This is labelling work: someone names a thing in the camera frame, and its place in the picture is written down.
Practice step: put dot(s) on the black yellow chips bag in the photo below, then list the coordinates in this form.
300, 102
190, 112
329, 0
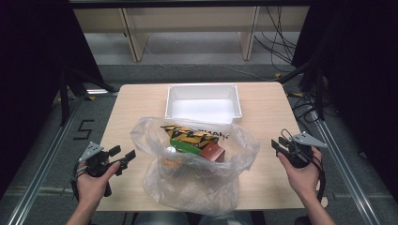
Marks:
191, 135

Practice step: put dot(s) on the person's left hand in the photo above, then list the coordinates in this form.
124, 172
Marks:
92, 187

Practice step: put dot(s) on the brown box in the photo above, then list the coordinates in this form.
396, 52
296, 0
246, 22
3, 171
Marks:
213, 152

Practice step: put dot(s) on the person's right hand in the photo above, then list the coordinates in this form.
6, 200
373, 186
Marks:
302, 181

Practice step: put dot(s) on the light wooden desk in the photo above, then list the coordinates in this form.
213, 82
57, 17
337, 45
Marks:
134, 40

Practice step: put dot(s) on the clear plastic bag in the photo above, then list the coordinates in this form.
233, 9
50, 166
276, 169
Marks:
194, 187

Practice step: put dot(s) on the white plastic bin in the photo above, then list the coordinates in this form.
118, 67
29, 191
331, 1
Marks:
203, 109

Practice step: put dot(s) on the green snack packet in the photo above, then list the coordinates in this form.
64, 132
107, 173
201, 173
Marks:
184, 147

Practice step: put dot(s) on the black metal stand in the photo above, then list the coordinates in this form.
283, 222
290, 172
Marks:
318, 93
64, 100

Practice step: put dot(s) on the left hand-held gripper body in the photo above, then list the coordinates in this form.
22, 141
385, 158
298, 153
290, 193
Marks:
94, 156

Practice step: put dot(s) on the metal floor rail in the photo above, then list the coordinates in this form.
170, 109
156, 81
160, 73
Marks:
40, 175
344, 175

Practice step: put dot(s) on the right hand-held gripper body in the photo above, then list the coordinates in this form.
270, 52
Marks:
300, 156

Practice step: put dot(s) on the black curtain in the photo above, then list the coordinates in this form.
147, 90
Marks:
359, 78
31, 78

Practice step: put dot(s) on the orange juice bottle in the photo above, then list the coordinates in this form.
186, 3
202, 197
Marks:
171, 150

